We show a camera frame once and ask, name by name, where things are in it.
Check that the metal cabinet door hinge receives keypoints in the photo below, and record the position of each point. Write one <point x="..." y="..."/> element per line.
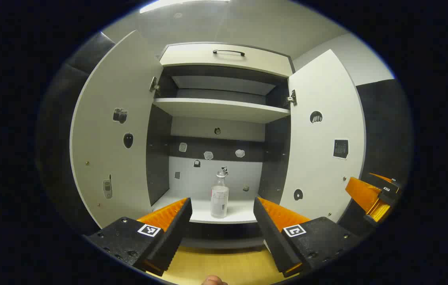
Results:
<point x="153" y="85"/>
<point x="292" y="97"/>

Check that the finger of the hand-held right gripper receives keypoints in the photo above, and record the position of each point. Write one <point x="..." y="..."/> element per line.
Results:
<point x="362" y="194"/>
<point x="382" y="178"/>

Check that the clear bottle white label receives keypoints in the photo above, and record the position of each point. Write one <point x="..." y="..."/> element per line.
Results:
<point x="220" y="198"/>

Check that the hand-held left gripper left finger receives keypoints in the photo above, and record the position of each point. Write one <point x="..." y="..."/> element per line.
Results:
<point x="176" y="233"/>

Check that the round ceiling sensor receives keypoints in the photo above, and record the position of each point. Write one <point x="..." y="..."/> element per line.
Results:
<point x="178" y="15"/>

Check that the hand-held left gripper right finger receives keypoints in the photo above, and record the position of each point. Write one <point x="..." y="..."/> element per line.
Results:
<point x="271" y="233"/>

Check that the white cabinet drawer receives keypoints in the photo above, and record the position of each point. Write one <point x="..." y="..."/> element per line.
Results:
<point x="192" y="57"/>

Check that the white cabinet shelf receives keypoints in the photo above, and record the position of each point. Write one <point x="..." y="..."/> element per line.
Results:
<point x="220" y="109"/>

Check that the white and grey cabinet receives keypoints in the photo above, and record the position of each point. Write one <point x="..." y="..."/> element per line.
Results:
<point x="192" y="182"/>

